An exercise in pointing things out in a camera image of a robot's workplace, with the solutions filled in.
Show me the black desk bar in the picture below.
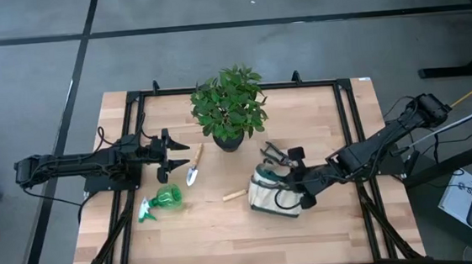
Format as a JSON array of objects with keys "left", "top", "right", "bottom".
[{"left": 399, "top": 135, "right": 472, "bottom": 191}]

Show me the black aluminium frame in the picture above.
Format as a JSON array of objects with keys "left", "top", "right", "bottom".
[{"left": 56, "top": 59, "right": 427, "bottom": 264}]

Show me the grey cable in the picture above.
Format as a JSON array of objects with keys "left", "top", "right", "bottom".
[{"left": 404, "top": 97, "right": 472, "bottom": 148}]

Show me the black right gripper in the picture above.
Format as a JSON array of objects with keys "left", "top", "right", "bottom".
[{"left": 279, "top": 144, "right": 331, "bottom": 212}]

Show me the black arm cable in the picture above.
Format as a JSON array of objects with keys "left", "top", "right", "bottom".
[{"left": 20, "top": 180, "right": 101, "bottom": 230}]

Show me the green plant in black pot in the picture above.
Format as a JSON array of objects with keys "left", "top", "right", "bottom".
[{"left": 187, "top": 61, "right": 272, "bottom": 156}]

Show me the beige and green gardening bag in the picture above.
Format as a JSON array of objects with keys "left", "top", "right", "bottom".
[{"left": 243, "top": 138, "right": 308, "bottom": 223}]

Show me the white box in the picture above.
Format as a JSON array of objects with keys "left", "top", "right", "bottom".
[{"left": 434, "top": 166, "right": 472, "bottom": 230}]

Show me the green plastic spray bottle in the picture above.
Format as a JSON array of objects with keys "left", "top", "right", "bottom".
[{"left": 135, "top": 182, "right": 186, "bottom": 224}]

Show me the hand rake with wooden handle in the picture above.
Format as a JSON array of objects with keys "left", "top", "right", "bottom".
[{"left": 221, "top": 187, "right": 250, "bottom": 203}]

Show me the garden trowel with wooden handle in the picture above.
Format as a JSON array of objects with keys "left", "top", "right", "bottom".
[{"left": 182, "top": 142, "right": 208, "bottom": 188}]

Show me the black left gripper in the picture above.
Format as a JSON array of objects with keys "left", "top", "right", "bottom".
[{"left": 147, "top": 126, "right": 194, "bottom": 186}]

